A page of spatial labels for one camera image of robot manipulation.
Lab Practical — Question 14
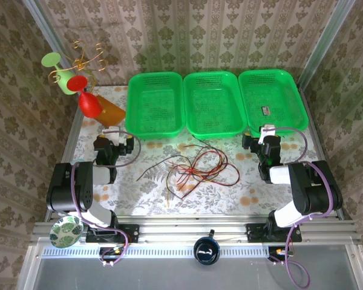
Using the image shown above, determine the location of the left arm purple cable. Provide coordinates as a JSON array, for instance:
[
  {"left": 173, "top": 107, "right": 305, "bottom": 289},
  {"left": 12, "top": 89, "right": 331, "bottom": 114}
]
[{"left": 70, "top": 129, "right": 142, "bottom": 267}]

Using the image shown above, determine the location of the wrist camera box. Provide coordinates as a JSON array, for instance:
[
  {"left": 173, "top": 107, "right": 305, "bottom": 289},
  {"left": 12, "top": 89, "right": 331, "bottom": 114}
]
[
  {"left": 258, "top": 123, "right": 276, "bottom": 145},
  {"left": 102, "top": 126, "right": 128, "bottom": 146}
]

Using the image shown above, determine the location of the floral table cloth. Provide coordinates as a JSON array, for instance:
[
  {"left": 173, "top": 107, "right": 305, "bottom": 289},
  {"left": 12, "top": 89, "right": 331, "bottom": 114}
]
[{"left": 60, "top": 85, "right": 336, "bottom": 217}]

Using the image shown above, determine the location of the red plastic wine glass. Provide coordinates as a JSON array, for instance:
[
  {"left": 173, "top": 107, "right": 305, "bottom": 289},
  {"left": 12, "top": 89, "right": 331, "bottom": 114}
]
[{"left": 67, "top": 75, "right": 103, "bottom": 119}]

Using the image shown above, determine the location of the wire pile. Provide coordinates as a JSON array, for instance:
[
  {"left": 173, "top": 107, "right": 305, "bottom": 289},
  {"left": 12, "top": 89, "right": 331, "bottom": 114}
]
[{"left": 191, "top": 135, "right": 231, "bottom": 182}]

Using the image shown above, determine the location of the white slotted cable duct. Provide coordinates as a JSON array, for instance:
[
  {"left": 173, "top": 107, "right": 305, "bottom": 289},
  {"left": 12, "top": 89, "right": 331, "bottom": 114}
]
[{"left": 41, "top": 246, "right": 272, "bottom": 259}]

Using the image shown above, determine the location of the gold wire glass rack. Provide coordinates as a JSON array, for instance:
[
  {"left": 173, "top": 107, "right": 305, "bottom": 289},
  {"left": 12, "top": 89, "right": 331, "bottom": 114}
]
[{"left": 48, "top": 40, "right": 108, "bottom": 94}]

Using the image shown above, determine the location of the aluminium frame post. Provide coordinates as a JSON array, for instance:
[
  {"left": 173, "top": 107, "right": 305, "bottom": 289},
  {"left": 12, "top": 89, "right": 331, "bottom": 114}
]
[
  {"left": 296, "top": 0, "right": 357, "bottom": 89},
  {"left": 21, "top": 0, "right": 79, "bottom": 80}
]

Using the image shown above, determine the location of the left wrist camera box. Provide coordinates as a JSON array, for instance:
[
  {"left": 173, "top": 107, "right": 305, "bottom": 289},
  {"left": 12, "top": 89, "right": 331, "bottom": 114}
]
[{"left": 102, "top": 126, "right": 128, "bottom": 146}]

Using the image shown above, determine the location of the green plastic wine glass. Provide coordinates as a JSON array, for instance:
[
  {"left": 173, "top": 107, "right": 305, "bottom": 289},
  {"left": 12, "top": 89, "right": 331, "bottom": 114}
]
[{"left": 41, "top": 51, "right": 80, "bottom": 97}]

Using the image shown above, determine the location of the aluminium frame rail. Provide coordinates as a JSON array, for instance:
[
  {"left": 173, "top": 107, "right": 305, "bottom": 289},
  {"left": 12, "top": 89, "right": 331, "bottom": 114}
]
[{"left": 33, "top": 214, "right": 362, "bottom": 246}]

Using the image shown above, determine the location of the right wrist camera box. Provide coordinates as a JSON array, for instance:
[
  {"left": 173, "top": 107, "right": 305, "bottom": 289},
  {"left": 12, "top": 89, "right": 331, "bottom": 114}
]
[{"left": 258, "top": 123, "right": 276, "bottom": 145}]

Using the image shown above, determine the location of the aluminium side rail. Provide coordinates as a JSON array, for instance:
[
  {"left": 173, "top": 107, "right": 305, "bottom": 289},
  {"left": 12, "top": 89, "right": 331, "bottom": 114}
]
[
  {"left": 298, "top": 86, "right": 346, "bottom": 220},
  {"left": 45, "top": 104, "right": 83, "bottom": 222}
]

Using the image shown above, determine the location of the leaf pattern bowl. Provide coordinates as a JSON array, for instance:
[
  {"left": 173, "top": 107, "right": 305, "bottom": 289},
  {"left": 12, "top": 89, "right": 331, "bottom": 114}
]
[{"left": 49, "top": 214, "right": 83, "bottom": 249}]

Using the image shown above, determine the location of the brown wooden rack base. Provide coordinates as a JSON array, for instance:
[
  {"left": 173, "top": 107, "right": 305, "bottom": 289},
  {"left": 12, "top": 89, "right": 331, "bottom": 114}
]
[{"left": 92, "top": 95, "right": 127, "bottom": 131}]

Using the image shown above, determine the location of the green plastic basket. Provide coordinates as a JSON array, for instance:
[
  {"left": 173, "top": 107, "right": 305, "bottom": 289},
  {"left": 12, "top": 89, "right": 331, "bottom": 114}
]
[
  {"left": 125, "top": 71, "right": 184, "bottom": 141},
  {"left": 238, "top": 69, "right": 310, "bottom": 138},
  {"left": 183, "top": 71, "right": 247, "bottom": 141}
]

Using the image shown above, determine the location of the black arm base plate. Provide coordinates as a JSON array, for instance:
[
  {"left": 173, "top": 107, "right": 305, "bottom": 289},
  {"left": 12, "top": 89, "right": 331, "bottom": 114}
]
[
  {"left": 246, "top": 223, "right": 303, "bottom": 243},
  {"left": 86, "top": 224, "right": 140, "bottom": 244}
]

